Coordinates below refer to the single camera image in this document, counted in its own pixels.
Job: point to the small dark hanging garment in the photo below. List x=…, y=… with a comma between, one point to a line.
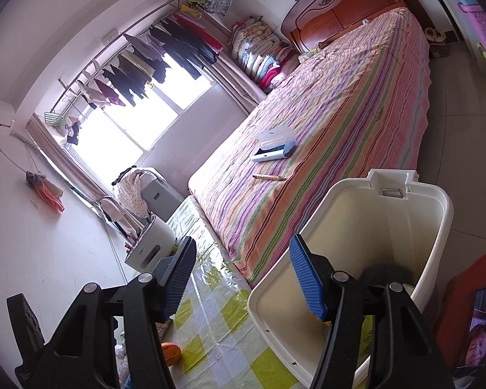
x=73, y=133

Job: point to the white dotted cloth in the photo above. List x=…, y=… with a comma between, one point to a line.
x=133, y=194

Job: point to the yellow-green snack packet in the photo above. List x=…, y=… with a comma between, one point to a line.
x=366, y=340

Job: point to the white plastic trash bin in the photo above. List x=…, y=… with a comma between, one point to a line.
x=372, y=231

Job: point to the row of hanging clothes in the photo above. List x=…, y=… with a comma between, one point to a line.
x=166, y=48

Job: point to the wooden bed headboard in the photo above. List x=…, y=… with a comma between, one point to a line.
x=340, y=4

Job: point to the small orange object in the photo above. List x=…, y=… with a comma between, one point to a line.
x=171, y=354

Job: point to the green clip hanger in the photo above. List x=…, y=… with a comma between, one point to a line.
x=56, y=120

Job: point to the orange hanging cloth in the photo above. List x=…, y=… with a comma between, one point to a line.
x=46, y=192

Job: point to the window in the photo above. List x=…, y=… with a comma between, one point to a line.
x=154, y=121

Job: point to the green plush toy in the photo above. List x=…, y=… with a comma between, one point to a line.
x=384, y=273

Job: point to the bunch of pens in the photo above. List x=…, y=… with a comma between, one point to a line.
x=149, y=219

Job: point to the white desk organizer box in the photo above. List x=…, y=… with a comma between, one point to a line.
x=158, y=235

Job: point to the stack of folded quilts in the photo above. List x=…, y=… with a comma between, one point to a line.
x=263, y=56

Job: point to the metal clothes rail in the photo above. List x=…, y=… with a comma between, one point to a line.
x=145, y=25

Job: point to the beige plush slipper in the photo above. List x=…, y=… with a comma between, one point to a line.
x=440, y=35
x=429, y=34

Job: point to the white and blue case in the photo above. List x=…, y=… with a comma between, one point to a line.
x=273, y=142

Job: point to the orange garment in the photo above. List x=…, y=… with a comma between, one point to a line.
x=461, y=287

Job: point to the green patterned cloth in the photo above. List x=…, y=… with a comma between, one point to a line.
x=310, y=56

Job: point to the black garment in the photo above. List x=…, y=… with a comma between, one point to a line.
x=123, y=175

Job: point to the yellow pencil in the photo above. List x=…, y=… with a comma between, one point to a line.
x=267, y=176

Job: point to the smartphone with lit screen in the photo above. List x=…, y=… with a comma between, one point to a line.
x=484, y=332

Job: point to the striped bed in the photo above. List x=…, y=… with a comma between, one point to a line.
x=328, y=109

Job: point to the pink storage crate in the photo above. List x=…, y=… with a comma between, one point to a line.
x=484, y=28

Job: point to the beige curtain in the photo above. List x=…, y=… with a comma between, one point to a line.
x=235, y=85
x=73, y=166

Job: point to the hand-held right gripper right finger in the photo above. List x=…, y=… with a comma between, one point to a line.
x=305, y=279

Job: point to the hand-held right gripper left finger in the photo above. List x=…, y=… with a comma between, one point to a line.
x=179, y=279

